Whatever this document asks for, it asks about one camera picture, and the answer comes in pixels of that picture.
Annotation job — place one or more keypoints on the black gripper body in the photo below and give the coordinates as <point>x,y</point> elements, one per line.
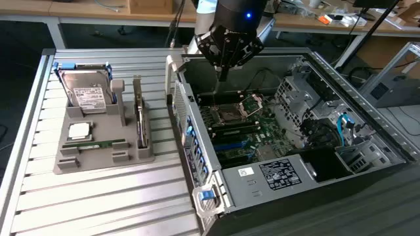
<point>236,22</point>

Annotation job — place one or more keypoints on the black graphics card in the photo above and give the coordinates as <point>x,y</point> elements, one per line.
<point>141,127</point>

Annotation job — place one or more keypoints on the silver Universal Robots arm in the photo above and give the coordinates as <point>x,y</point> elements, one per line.
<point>202,22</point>

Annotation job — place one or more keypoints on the metal socket cover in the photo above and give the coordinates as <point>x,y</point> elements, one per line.
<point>252,104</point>

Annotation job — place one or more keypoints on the perforated metal drive cage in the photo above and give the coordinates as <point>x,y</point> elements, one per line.
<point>292,98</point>

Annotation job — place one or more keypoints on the brown cardboard box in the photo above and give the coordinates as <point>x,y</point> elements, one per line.
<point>150,6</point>

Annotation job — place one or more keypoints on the white cup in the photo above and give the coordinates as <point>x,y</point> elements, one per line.
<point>314,3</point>

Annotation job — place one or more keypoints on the small orange box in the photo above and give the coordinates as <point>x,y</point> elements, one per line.
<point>324,19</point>

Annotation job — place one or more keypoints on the CPU socket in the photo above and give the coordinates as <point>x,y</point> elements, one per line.
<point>228,114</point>

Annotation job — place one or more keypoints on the black RAM slot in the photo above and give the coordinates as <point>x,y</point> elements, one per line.
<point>236,127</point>
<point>229,134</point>

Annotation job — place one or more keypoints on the green motherboard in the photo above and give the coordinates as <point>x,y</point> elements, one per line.
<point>268,127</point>

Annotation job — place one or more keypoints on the small white box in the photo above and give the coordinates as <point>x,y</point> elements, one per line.
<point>358,22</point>

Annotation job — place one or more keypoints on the black tripod pole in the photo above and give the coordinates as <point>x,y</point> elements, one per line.
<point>365,37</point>

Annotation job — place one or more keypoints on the black monitor with stand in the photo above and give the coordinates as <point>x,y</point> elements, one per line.
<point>365,16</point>

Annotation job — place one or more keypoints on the blue expansion slot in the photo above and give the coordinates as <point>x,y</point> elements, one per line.
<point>229,145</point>

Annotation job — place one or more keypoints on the silver hard disk drive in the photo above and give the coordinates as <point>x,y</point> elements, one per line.
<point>85,83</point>

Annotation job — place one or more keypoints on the cluttered wooden desk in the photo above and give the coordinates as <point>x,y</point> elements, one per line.
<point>393,28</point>

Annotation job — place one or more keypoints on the grey computer tower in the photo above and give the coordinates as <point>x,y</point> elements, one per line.
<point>393,91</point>

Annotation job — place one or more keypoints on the green RAM stick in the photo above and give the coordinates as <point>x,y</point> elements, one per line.
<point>108,143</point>

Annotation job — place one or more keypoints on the brown cardboard piece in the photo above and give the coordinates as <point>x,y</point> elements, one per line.
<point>409,12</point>

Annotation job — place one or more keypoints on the silver CPU chip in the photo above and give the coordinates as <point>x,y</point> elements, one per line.
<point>78,130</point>

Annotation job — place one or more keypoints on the grey metal disk bay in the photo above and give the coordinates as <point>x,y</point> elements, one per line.
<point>357,159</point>

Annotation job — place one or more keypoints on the grey power supply unit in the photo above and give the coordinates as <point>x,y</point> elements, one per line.
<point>242,189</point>

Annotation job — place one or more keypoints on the grey parts rack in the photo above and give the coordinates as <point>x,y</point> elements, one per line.
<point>97,157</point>

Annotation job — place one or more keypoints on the blue case latch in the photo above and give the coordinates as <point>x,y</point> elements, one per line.
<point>205,195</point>

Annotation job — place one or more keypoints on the open black PC case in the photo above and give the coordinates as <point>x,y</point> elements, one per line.
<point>278,216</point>

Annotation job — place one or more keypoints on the aluminium profile frame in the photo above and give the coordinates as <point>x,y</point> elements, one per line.
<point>406,52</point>

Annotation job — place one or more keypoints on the wooden desk grey frame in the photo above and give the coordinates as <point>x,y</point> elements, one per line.
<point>32,9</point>

